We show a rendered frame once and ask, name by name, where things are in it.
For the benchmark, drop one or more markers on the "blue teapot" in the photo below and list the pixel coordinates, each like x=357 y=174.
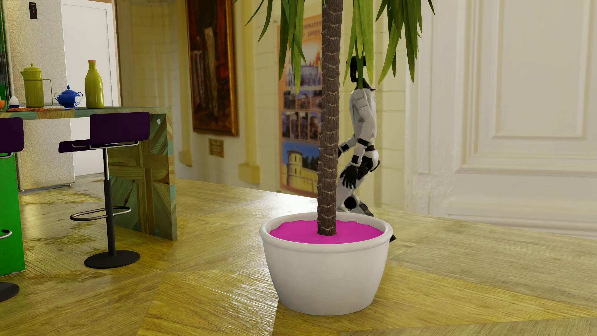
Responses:
x=68 y=98

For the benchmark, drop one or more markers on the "black wall sign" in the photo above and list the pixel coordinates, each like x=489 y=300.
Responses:
x=32 y=10

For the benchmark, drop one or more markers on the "wooden patterned bar counter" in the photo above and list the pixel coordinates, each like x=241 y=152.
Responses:
x=144 y=177

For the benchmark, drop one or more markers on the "green cabinet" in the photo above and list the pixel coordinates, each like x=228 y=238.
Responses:
x=10 y=214

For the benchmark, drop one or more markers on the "olive green pitcher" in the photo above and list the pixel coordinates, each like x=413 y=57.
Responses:
x=33 y=88

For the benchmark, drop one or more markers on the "pink soil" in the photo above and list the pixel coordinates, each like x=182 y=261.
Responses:
x=298 y=231

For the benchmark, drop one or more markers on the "castle photo poster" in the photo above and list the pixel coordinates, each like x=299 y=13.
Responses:
x=301 y=140

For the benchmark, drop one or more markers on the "dark framed painting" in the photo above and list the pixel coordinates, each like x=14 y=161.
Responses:
x=212 y=65

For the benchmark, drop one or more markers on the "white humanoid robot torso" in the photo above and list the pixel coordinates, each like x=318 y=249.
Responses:
x=364 y=116

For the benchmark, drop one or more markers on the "white robot legs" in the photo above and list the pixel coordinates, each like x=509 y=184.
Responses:
x=347 y=198

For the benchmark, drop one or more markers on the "white door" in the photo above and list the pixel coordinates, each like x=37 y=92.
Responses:
x=88 y=46

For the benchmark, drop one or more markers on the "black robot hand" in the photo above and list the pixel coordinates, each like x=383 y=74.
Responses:
x=368 y=165
x=349 y=176

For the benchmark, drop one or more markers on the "orange place mat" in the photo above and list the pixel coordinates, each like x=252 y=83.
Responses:
x=32 y=109

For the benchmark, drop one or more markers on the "purple bar stool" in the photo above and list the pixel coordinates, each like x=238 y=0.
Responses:
x=9 y=135
x=109 y=135

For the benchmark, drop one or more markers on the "palm tree plant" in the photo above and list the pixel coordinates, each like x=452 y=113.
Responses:
x=329 y=116

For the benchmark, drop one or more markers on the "black robot head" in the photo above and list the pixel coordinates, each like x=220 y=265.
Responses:
x=356 y=70

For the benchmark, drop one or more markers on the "white round plant pot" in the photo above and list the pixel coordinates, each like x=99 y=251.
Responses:
x=325 y=275

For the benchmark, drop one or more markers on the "small brass wall plaque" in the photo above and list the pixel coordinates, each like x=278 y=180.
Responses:
x=216 y=147

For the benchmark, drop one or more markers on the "yellow green bottle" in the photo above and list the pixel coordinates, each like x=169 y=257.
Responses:
x=94 y=86

